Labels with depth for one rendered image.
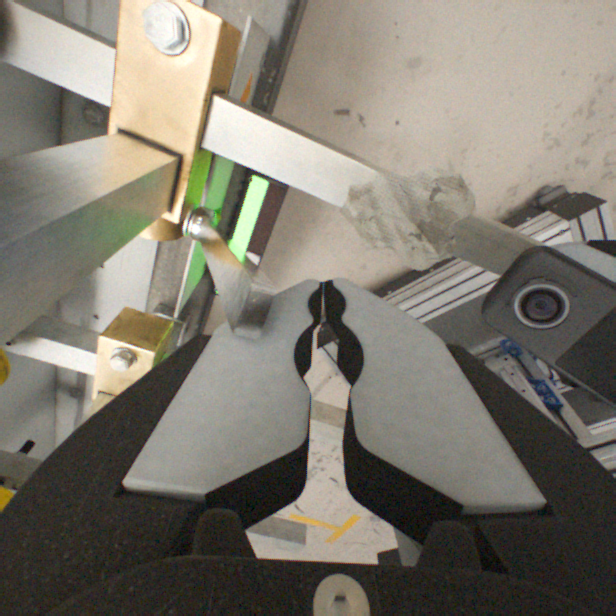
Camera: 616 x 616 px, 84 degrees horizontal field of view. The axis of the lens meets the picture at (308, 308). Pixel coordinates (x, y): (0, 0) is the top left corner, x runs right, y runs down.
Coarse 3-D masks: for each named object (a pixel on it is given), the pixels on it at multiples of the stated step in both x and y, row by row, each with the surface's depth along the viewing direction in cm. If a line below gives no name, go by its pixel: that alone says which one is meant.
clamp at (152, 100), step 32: (128, 0) 17; (160, 0) 17; (128, 32) 18; (192, 32) 17; (224, 32) 18; (128, 64) 18; (160, 64) 18; (192, 64) 18; (224, 64) 20; (128, 96) 19; (160, 96) 19; (192, 96) 19; (128, 128) 20; (160, 128) 20; (192, 128) 20; (192, 160) 21; (192, 192) 23; (160, 224) 23
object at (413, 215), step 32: (352, 192) 22; (384, 192) 21; (416, 192) 21; (448, 192) 21; (352, 224) 23; (384, 224) 23; (416, 224) 22; (448, 224) 23; (416, 256) 24; (448, 256) 24
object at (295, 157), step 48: (0, 0) 18; (0, 48) 19; (48, 48) 19; (96, 48) 19; (96, 96) 20; (240, 144) 21; (288, 144) 21; (336, 192) 22; (480, 240) 24; (528, 240) 24
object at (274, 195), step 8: (272, 184) 38; (272, 192) 38; (280, 192) 38; (264, 200) 39; (272, 200) 39; (280, 200) 39; (264, 208) 39; (272, 208) 39; (264, 216) 40; (272, 216) 40; (256, 224) 40; (264, 224) 40; (272, 224) 40; (256, 232) 41; (264, 232) 41; (256, 240) 41; (264, 240) 41; (248, 248) 42; (256, 248) 42; (248, 256) 42; (256, 256) 42; (256, 264) 43
